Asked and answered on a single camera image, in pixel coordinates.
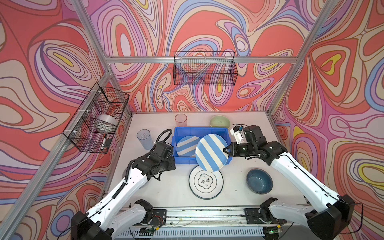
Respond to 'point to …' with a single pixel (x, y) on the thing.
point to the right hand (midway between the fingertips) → (225, 152)
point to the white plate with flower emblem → (205, 184)
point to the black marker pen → (104, 142)
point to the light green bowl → (220, 121)
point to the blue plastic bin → (199, 132)
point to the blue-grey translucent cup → (144, 136)
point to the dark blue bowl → (259, 181)
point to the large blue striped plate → (209, 152)
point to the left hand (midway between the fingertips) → (173, 161)
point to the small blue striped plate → (186, 145)
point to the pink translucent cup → (181, 120)
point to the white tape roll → (106, 122)
